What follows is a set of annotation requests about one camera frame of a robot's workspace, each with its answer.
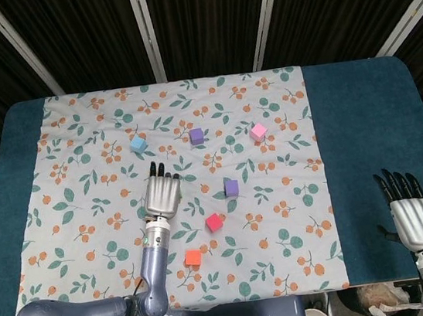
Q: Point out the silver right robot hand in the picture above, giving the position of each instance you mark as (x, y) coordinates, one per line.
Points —
(416, 220)

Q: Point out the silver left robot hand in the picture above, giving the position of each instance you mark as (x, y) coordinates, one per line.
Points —
(162, 197)

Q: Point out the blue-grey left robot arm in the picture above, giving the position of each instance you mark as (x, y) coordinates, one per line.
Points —
(80, 315)

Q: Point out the floral white tablecloth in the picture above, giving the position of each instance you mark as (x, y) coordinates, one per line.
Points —
(279, 196)

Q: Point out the light blue foam cube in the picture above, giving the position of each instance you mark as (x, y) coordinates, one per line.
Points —
(138, 145)

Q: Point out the red foam cube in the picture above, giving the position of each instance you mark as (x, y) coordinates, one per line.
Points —
(214, 222)

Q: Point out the orange foam cube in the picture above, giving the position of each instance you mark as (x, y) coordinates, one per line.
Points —
(193, 258)

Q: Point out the purple foam cube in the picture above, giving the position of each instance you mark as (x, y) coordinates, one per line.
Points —
(231, 187)
(196, 136)

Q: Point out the crumpled clear plastic bag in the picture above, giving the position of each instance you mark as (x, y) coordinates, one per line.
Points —
(386, 296)

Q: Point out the teal felt table cover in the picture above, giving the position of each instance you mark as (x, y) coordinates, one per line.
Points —
(367, 126)

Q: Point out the pink foam cube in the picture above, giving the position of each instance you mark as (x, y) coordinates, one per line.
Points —
(258, 131)

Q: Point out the white partition frame post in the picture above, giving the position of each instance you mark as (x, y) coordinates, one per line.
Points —
(22, 50)
(407, 15)
(267, 18)
(146, 34)

